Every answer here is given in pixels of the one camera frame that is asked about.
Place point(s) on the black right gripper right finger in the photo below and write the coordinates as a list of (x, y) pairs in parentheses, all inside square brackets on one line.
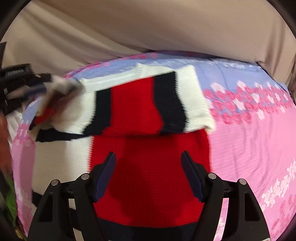
[(245, 219)]

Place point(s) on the beige curtain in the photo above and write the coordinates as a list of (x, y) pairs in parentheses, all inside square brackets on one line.
[(59, 36)]

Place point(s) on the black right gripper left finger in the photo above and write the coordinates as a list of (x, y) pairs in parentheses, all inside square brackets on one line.
[(63, 203)]

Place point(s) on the white red black knit sweater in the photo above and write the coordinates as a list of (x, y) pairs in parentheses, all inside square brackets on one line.
[(147, 121)]

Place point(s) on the pink lavender floral blanket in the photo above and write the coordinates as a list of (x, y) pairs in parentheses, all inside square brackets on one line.
[(253, 137)]

